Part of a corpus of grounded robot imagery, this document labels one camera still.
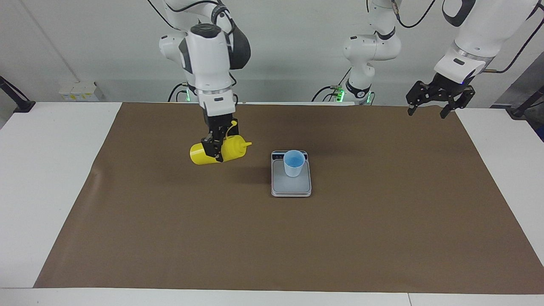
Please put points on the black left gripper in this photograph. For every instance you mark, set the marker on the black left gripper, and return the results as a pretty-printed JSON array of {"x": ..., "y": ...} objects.
[{"x": 446, "y": 84}]

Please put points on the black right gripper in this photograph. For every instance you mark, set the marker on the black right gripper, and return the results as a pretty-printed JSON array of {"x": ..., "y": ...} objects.
[{"x": 221, "y": 125}]

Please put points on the yellow squeeze bottle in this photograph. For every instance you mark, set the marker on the yellow squeeze bottle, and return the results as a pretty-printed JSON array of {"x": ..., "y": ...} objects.
[{"x": 233, "y": 148}]

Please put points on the light blue plastic cup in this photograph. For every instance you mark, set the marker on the light blue plastic cup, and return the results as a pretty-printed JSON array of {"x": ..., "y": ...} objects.
[{"x": 294, "y": 168}]

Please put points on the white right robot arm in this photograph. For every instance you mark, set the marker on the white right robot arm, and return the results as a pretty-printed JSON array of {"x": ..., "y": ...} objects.
[{"x": 208, "y": 59}]

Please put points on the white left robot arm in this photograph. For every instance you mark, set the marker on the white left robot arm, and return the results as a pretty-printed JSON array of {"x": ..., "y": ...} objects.
[{"x": 484, "y": 29}]

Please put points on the silver digital kitchen scale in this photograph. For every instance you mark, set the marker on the silver digital kitchen scale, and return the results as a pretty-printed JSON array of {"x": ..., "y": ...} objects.
[{"x": 293, "y": 189}]

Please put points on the black clamp stand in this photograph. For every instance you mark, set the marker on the black clamp stand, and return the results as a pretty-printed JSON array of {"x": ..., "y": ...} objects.
[
  {"x": 520, "y": 111},
  {"x": 23, "y": 105}
]

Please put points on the brown paper table mat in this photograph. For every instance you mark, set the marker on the brown paper table mat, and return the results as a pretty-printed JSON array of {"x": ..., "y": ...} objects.
[{"x": 255, "y": 238}]

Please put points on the white wall socket box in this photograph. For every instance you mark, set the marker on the white wall socket box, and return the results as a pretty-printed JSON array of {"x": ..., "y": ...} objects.
[{"x": 78, "y": 91}]

